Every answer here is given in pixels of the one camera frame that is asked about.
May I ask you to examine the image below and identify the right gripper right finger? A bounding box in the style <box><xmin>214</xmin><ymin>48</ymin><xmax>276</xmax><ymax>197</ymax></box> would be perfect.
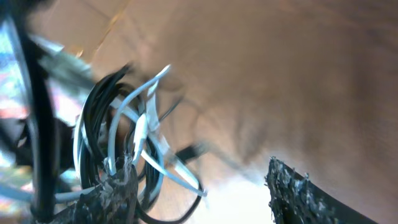
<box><xmin>265</xmin><ymin>157</ymin><xmax>375</xmax><ymax>224</ymax></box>

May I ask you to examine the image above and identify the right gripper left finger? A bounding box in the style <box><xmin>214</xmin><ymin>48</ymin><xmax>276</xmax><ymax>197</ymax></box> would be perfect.
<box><xmin>49</xmin><ymin>155</ymin><xmax>138</xmax><ymax>223</ymax></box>

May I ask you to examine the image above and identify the black usb cable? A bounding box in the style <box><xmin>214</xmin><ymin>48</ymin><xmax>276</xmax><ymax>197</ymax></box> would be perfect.
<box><xmin>77</xmin><ymin>63</ymin><xmax>210</xmax><ymax>224</ymax></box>

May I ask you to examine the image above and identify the white usb cable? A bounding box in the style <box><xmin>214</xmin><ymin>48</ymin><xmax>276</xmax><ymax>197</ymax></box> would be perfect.
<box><xmin>0</xmin><ymin>63</ymin><xmax>208</xmax><ymax>204</ymax></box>

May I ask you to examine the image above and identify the left camera black cable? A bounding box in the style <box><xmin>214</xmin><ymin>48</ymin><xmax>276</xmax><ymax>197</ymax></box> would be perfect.
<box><xmin>9</xmin><ymin>9</ymin><xmax>60</xmax><ymax>223</ymax></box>

